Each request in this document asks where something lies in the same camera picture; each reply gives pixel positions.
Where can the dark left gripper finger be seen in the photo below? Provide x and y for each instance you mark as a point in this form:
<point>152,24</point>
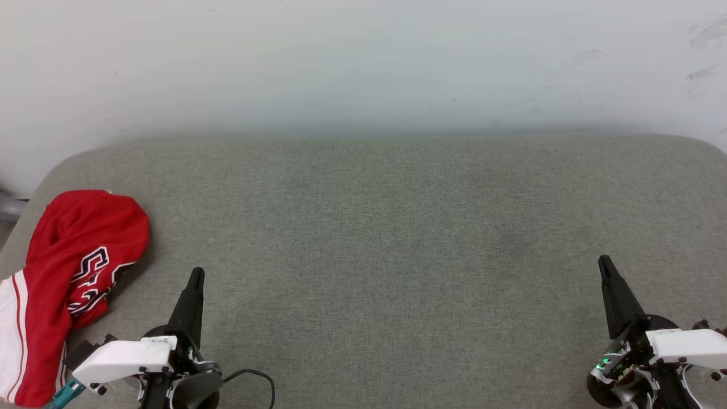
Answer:
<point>190,307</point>

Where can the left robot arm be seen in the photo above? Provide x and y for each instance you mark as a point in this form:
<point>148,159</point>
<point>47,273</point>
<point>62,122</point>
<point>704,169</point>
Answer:
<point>196,389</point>

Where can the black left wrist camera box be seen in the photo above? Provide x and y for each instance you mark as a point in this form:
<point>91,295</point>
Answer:
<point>85,349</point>

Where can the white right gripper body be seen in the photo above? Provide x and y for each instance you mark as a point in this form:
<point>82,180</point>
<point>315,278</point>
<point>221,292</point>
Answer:
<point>690,346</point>

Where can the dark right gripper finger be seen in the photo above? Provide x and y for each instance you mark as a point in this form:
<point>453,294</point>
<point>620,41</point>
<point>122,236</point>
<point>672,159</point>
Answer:
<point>619,301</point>

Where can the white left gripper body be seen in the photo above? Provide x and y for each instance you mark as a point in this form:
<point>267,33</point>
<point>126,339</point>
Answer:
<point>122,358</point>

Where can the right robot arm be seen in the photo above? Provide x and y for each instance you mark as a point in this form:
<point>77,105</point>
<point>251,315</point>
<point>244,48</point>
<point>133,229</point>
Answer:
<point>625,393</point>

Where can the grey metal frame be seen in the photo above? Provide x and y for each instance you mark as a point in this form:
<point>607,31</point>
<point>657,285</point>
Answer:
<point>10,207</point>

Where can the red white basketball jersey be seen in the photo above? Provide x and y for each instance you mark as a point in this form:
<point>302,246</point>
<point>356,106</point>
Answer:
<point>68,244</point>

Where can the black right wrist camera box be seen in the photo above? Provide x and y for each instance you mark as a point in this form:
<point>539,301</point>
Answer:
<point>710,328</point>

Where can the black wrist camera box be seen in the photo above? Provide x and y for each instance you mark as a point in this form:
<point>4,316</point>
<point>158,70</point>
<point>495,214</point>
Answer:
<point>710,328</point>
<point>85,349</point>

